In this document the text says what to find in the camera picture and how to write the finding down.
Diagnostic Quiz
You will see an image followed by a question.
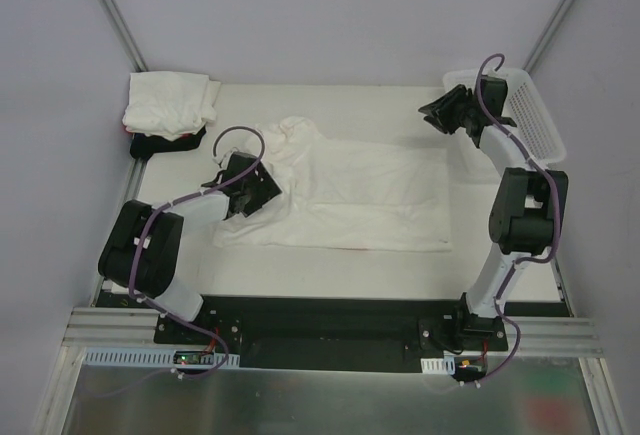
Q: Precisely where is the white t shirt red print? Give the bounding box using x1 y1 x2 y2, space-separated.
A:
213 117 453 252

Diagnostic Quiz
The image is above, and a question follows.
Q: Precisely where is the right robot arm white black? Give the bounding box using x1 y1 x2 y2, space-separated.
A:
418 69 569 350

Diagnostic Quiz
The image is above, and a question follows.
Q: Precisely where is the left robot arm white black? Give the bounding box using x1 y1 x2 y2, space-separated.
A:
98 152 282 344

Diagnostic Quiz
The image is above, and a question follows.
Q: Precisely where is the white plastic basket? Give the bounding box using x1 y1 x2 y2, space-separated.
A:
454 68 567 183

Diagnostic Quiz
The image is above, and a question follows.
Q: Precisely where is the folded black t shirt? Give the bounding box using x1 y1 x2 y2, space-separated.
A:
129 127 207 161

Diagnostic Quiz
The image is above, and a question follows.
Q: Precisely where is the folded white t shirt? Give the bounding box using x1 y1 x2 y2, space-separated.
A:
122 71 221 141

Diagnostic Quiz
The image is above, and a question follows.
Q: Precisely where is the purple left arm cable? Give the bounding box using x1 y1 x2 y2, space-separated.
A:
127 125 266 316

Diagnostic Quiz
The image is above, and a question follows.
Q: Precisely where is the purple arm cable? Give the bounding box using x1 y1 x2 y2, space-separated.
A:
127 125 266 316
474 53 560 379

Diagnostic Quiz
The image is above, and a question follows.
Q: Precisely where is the aluminium frame post right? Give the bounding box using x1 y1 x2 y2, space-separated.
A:
522 0 578 77

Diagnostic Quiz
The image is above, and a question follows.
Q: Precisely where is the aluminium frame post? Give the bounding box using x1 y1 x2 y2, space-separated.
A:
97 0 148 73
522 0 578 77

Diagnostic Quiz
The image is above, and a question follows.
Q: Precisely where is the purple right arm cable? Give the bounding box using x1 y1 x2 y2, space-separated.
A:
474 53 560 379

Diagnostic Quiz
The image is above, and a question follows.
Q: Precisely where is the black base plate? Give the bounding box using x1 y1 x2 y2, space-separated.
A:
153 295 508 373

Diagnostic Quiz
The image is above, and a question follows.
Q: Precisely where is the aluminium side rail right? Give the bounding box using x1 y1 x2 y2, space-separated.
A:
548 257 574 317

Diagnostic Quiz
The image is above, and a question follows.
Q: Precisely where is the aluminium front rail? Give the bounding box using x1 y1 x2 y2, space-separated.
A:
63 308 604 358

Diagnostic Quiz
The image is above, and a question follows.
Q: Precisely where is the white slotted cable duct left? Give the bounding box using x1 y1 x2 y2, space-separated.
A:
84 348 240 370

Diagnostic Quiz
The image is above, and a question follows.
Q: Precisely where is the white slotted cable duct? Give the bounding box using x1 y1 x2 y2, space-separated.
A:
420 355 487 376
84 348 240 370

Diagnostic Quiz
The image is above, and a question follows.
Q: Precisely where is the white slotted cable duct right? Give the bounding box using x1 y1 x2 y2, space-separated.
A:
420 355 487 376

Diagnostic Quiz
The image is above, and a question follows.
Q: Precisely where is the aluminium frame post left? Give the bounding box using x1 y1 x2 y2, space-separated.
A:
97 0 148 73

